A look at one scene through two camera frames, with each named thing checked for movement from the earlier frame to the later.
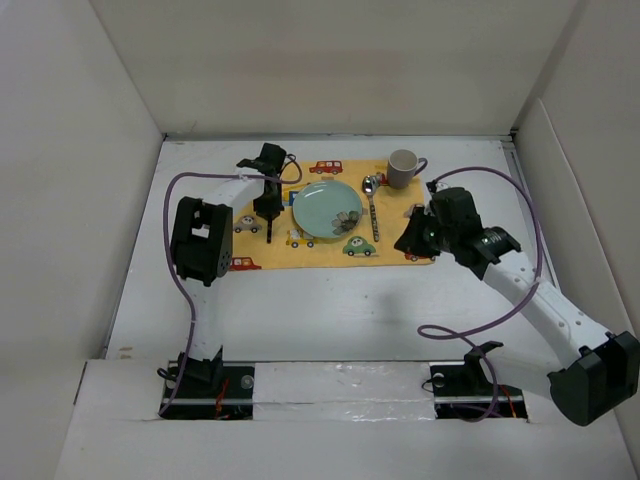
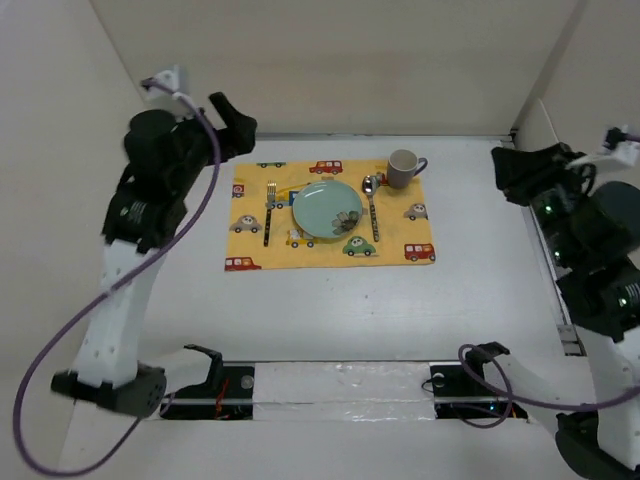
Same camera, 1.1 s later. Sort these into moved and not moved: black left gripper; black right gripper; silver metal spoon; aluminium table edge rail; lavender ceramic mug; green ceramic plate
Moved: black left gripper; black right gripper
Not moved: lavender ceramic mug; silver metal spoon; green ceramic plate; aluminium table edge rail
